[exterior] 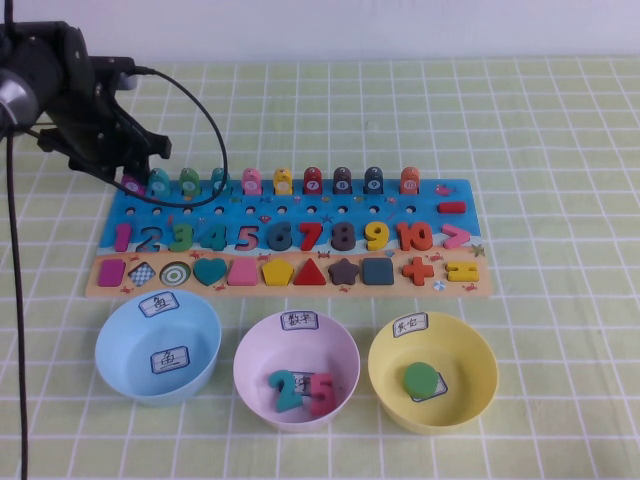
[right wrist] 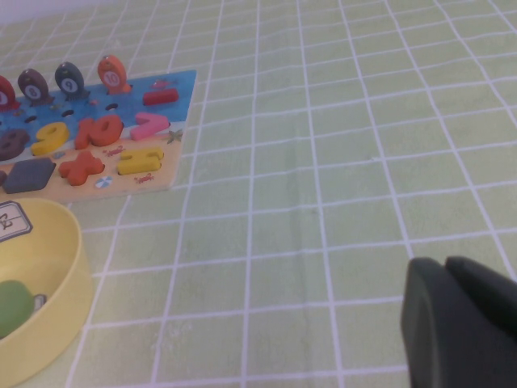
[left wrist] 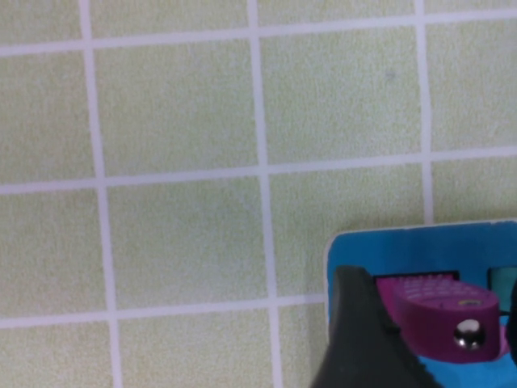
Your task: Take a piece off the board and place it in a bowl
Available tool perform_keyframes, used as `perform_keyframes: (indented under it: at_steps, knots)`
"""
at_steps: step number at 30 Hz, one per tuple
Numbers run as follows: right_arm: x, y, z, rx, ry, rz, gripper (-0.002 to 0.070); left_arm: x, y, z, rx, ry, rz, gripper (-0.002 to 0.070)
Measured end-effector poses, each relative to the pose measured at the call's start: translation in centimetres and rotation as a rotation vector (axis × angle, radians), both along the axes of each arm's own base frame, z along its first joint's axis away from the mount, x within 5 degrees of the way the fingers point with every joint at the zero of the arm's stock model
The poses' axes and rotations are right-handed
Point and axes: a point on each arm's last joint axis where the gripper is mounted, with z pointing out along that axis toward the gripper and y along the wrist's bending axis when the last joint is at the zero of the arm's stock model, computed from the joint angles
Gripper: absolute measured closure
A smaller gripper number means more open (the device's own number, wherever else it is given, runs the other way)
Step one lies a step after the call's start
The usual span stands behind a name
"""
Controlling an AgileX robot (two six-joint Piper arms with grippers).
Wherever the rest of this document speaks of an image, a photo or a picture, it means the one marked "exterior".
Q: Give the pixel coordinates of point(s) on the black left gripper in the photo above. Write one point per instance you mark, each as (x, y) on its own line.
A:
(70, 85)

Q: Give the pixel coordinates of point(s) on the magenta fish numbered one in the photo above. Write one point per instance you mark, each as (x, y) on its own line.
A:
(133, 188)

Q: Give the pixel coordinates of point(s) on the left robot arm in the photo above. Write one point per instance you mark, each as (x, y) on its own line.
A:
(12, 97)

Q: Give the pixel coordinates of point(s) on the magenta number one piece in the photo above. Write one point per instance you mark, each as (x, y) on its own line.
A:
(124, 239)

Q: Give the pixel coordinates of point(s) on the green number three piece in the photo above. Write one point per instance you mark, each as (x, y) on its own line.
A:
(183, 239)

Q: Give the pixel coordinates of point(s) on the magenta rectangle piece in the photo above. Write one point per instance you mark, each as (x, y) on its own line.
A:
(111, 273)

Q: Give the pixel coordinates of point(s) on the teal number four piece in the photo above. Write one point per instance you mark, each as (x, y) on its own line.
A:
(217, 241)

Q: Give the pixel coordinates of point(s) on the teal heart piece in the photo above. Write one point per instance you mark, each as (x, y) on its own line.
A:
(210, 271)

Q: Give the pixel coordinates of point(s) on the pink trapezoid piece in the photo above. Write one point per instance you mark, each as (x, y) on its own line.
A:
(243, 274)

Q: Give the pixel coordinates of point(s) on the dark blue number six piece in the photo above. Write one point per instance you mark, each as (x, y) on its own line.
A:
(276, 241)

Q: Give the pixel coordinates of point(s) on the ocean themed wooden puzzle board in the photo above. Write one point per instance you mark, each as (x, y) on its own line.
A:
(300, 212)

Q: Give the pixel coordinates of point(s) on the light blue plastic bowl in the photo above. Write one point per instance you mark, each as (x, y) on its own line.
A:
(125, 350)

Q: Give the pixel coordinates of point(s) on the yellow pentagon piece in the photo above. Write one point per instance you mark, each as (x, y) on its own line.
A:
(278, 273)

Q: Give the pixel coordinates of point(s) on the red number seven piece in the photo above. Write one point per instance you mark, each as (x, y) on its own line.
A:
(314, 235)

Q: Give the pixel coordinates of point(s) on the red triangle piece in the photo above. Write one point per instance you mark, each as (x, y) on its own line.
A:
(310, 276)

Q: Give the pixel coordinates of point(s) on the dark brown number eight piece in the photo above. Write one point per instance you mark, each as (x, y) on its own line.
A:
(344, 238)

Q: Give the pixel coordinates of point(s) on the pink plastic bowl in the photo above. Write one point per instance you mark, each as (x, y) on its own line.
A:
(260, 350)

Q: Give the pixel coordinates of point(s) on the dark brown star piece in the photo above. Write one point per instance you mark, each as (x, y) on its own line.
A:
(344, 272)

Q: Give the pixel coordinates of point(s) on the yellow number nine piece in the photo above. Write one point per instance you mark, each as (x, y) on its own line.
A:
(384, 235)

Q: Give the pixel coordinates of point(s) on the dark blue square piece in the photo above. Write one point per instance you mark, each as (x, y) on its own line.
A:
(378, 271)

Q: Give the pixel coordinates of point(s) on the orange number ten piece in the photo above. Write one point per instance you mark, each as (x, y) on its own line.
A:
(406, 238)

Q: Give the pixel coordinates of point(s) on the teal number two piece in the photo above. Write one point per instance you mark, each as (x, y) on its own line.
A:
(289, 400)

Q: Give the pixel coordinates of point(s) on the red number five piece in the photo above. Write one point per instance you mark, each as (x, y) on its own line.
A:
(322, 397)

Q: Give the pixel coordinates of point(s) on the orange plus sign piece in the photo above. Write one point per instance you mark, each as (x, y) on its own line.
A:
(418, 271)

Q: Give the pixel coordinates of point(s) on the red minus sign piece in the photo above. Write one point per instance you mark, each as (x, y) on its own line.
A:
(452, 207)

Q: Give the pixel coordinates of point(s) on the pink greater-than sign piece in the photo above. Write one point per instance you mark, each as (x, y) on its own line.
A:
(462, 236)

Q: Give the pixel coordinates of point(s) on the yellow equals sign piece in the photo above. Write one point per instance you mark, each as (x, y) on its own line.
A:
(452, 272)

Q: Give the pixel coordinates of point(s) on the green circle piece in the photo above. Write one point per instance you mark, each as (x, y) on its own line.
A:
(420, 380)

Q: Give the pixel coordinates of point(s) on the yellow plastic bowl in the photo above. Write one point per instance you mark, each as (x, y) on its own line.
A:
(465, 365)

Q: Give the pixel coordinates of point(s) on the teal fish numbered two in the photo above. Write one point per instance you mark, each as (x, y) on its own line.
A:
(160, 184)

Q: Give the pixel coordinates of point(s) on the green fish numbered three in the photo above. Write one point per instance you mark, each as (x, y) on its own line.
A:
(189, 183)

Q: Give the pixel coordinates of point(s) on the teal fish numbered four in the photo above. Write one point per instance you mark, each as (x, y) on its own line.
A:
(218, 183)

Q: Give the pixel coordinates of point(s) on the pink fish numbered five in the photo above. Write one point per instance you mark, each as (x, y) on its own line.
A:
(252, 183)

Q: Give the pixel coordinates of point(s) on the yellow fish numbered six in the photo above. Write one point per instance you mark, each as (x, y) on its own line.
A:
(283, 183)

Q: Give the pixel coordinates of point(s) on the red fish numbered seven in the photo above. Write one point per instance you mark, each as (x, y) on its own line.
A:
(313, 182)

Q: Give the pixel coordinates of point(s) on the dark brown fish numbered eight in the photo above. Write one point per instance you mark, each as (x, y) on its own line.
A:
(343, 182)

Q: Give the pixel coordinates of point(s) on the dark blue fish numbered nine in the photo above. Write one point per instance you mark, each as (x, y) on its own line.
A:
(374, 182)

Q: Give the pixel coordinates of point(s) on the green checked tablecloth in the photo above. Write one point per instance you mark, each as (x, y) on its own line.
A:
(400, 125)

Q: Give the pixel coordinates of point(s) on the orange fish numbered ten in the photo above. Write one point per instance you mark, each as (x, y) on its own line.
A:
(410, 181)

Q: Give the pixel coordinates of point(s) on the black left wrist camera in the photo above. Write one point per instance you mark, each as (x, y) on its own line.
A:
(112, 72)

